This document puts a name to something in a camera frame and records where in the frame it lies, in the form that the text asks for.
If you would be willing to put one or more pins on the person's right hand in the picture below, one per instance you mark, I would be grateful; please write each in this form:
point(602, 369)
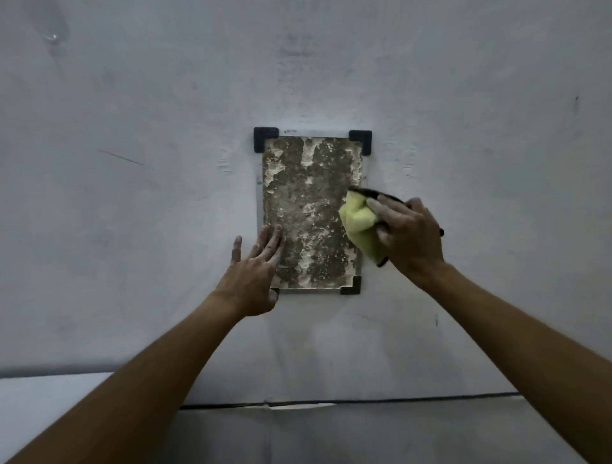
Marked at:
point(413, 241)

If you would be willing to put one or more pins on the person's left hand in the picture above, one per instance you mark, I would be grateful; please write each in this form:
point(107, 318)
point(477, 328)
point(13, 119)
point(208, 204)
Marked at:
point(248, 287)

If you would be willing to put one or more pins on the person's right middle finger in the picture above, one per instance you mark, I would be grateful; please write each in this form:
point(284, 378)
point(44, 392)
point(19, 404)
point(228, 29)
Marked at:
point(394, 199)

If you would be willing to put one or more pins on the person's right thumb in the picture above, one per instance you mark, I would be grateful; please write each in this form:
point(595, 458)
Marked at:
point(382, 234)

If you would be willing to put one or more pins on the person's left middle finger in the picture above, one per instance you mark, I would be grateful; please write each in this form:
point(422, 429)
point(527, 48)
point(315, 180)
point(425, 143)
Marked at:
point(273, 241)

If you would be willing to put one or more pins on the person's left little finger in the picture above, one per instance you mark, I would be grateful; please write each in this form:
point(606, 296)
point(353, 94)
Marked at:
point(237, 249)

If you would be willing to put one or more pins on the person's left thumb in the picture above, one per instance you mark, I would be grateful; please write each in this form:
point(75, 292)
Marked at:
point(274, 295)

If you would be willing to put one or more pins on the person's right forearm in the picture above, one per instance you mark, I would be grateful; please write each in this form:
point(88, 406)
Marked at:
point(526, 353)

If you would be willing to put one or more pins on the person's left forearm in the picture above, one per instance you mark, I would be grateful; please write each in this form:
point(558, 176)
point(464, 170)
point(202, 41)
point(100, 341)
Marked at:
point(143, 382)

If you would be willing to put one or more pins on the dirty framed wall panel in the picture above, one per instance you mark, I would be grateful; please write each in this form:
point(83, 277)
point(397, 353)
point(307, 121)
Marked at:
point(311, 210)

